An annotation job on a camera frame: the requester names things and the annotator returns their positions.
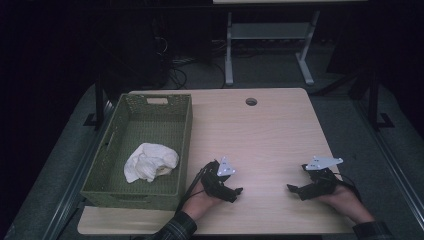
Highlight aluminium rail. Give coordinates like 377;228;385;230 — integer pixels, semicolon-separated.
41;99;116;240
352;99;424;232

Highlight white metal desk frame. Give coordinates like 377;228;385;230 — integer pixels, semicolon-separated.
224;9;322;87

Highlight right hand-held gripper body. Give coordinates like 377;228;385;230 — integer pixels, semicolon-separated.
301;155;345;201

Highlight green plastic basket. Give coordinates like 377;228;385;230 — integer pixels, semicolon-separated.
79;92;194;212

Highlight black floor cables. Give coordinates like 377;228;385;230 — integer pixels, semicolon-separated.
165;55;228;90

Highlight right hand-held gripper black cable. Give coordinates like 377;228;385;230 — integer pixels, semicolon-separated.
332;172;363;203

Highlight person's left hand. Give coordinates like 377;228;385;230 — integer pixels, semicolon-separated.
181;181;224;222

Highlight dark computer tower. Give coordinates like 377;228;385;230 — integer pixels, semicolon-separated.
109;15;172;90

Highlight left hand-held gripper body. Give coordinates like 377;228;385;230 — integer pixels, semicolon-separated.
200;156;237;198

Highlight person's right hand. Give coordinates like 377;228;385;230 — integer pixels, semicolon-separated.
315;184;376;225

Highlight black metal stand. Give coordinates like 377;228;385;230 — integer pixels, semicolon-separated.
365;70;396;132
82;73;112;130

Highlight white patterned cloth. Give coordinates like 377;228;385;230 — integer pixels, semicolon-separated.
123;142;181;184

